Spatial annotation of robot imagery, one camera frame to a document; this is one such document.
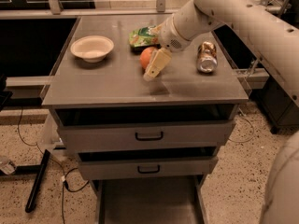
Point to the grey bottom drawer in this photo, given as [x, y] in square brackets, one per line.
[158, 200]

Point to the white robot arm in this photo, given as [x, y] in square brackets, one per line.
[276, 44]

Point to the grey middle drawer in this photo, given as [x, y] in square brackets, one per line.
[147, 163]

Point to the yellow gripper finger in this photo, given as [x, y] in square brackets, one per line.
[158, 61]
[155, 30]

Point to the green chip bag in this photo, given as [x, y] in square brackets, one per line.
[141, 38]

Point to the white paper bowl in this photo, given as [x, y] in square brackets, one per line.
[93, 48]

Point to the silver gold soda can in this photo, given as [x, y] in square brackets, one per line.
[207, 58]

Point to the grey drawer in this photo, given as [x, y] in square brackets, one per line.
[147, 163]
[148, 127]
[158, 200]

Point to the grey top drawer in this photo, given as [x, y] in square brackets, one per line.
[148, 127]

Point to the grey drawer cabinet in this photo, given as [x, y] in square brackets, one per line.
[118, 80]

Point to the orange fruit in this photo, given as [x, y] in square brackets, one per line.
[145, 56]

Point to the black metal floor stand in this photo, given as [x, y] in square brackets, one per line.
[9, 170]

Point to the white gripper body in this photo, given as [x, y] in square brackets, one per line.
[170, 36]

